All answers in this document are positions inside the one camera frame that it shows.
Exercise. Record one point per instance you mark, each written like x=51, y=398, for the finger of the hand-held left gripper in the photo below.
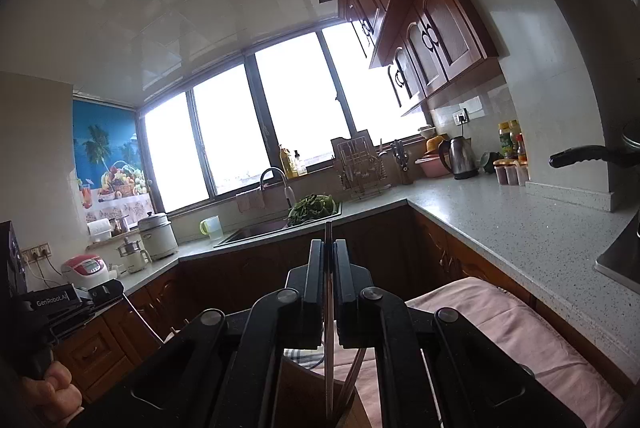
x=107, y=290

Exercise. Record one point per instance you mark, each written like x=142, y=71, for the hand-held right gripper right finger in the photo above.
x=345, y=288

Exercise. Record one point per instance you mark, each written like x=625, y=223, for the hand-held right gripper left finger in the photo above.
x=316, y=288

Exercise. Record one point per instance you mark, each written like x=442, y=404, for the brown wooden utensil holder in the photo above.
x=310, y=398

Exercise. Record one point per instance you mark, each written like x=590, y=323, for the person's left hand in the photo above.
x=62, y=390

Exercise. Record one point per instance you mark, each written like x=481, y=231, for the pink and white rice cooker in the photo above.
x=87, y=272

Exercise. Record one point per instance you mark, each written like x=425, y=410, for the small white electric pot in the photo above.
x=134, y=260

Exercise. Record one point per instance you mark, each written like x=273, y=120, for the paper towel roll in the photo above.
x=100, y=230

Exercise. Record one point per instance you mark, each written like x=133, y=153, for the small metal cup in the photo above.
x=120, y=224

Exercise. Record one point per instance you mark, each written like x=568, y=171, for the brown wooden lower cabinets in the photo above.
x=250, y=268

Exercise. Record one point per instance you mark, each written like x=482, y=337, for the large white cooking pot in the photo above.
x=159, y=238

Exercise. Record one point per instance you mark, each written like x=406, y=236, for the bowl of green vegetables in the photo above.
x=312, y=208

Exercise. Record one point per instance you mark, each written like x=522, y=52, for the kitchen sink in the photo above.
x=260, y=228

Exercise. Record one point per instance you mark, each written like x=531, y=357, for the metal kitchen faucet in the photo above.
x=285, y=188

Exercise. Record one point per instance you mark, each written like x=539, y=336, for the hanging dish cloth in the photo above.
x=250, y=200

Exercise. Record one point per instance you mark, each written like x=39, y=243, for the green and white pitcher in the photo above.
x=212, y=228

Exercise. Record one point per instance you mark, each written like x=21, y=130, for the metal dish rack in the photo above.
x=360, y=168

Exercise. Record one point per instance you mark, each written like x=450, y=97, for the pink plastic basin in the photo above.
x=430, y=167

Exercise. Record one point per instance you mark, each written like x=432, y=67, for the grey kitchen countertop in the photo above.
x=500, y=228

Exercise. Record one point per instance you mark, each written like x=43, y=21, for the yellow bowl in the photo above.
x=435, y=144

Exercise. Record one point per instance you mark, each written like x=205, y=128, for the steel electric kettle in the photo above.
x=462, y=158

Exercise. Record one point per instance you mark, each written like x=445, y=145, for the large kitchen window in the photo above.
x=290, y=108

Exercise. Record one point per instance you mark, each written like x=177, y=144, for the dark green cup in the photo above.
x=490, y=162

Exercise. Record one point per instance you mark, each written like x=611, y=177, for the spice jars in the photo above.
x=511, y=173

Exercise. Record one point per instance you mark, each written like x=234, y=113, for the condiment bottles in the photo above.
x=511, y=141

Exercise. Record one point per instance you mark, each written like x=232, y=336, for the black wok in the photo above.
x=590, y=156

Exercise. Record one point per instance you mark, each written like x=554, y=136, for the gas stove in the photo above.
x=622, y=263

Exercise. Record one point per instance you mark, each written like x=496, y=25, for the wall socket strip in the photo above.
x=36, y=253

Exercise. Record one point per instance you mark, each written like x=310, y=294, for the fruit and palm wall poster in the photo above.
x=107, y=148

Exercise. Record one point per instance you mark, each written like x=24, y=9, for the single wall socket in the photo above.
x=461, y=117

